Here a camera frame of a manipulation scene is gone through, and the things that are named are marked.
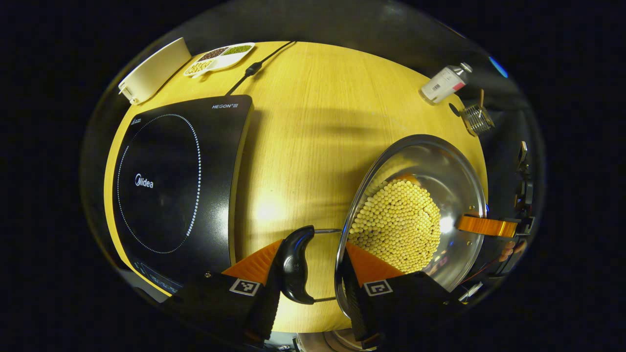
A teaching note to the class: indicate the white toaster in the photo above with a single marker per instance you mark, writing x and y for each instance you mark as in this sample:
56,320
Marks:
154,71

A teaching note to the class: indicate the pile of yellow soybeans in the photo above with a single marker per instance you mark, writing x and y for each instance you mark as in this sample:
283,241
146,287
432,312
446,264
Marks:
396,225

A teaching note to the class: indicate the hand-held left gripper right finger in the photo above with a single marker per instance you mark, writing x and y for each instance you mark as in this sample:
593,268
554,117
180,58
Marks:
406,303

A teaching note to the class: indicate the small black disc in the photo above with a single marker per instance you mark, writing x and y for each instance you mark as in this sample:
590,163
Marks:
455,109

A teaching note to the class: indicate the wooden stick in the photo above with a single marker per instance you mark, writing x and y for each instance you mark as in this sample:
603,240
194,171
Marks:
481,97

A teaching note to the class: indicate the white divided dish of beans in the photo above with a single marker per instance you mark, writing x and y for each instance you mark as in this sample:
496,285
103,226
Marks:
220,57

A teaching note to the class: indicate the black induction cooktop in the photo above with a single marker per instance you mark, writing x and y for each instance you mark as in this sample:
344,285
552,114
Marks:
161,195

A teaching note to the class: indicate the clear plastic bottle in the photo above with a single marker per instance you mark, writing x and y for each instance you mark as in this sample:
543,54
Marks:
445,84

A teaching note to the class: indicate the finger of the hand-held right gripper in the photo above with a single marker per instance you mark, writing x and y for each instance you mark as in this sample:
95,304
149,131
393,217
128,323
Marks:
489,226

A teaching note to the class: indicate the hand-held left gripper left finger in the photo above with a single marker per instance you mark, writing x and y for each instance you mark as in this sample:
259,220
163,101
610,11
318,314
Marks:
225,303

